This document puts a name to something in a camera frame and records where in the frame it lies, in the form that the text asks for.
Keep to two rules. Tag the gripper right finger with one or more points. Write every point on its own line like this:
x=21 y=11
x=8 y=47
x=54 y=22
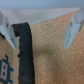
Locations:
x=71 y=30

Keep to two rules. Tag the wooden drawer box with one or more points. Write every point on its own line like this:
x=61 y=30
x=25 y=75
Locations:
x=8 y=65

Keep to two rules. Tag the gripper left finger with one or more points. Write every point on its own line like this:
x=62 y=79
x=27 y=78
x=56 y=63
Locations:
x=7 y=29

